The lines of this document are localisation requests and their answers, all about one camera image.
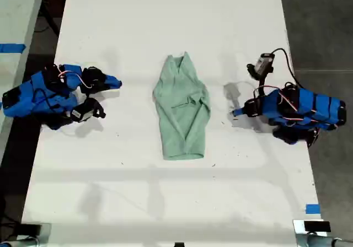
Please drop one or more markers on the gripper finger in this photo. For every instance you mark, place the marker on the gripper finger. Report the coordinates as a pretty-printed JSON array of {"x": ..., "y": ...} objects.
[
  {"x": 245, "y": 113},
  {"x": 109, "y": 79},
  {"x": 245, "y": 108},
  {"x": 110, "y": 85}
]

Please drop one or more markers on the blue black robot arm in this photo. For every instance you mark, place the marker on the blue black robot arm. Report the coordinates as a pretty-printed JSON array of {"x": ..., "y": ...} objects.
[
  {"x": 24, "y": 101},
  {"x": 322, "y": 106}
]

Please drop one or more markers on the pale green T-shirt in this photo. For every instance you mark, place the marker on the pale green T-shirt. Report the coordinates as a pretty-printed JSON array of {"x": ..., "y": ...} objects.
[{"x": 182, "y": 106}]

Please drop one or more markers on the long blue tape strip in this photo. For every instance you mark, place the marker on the long blue tape strip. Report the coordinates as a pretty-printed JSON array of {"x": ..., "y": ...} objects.
[{"x": 11, "y": 48}]

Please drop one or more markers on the white side table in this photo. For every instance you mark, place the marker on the white side table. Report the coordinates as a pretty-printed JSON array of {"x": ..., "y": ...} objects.
[{"x": 16, "y": 10}]

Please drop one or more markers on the short blue tape strip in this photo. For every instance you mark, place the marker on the short blue tape strip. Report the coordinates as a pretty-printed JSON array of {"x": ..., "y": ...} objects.
[{"x": 313, "y": 209}]

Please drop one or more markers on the small black box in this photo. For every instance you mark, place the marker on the small black box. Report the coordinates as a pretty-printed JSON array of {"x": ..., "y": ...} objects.
[
  {"x": 30, "y": 230},
  {"x": 317, "y": 226}
]

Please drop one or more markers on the tiny black clip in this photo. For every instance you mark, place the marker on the tiny black clip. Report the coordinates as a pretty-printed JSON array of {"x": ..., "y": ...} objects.
[{"x": 179, "y": 244}]

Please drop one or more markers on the black camera stalk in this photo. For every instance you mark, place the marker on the black camera stalk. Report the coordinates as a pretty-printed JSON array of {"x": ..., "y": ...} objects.
[{"x": 263, "y": 85}]

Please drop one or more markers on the black camera box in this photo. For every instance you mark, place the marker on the black camera box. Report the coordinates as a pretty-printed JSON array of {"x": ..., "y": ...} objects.
[
  {"x": 82, "y": 113},
  {"x": 262, "y": 65}
]

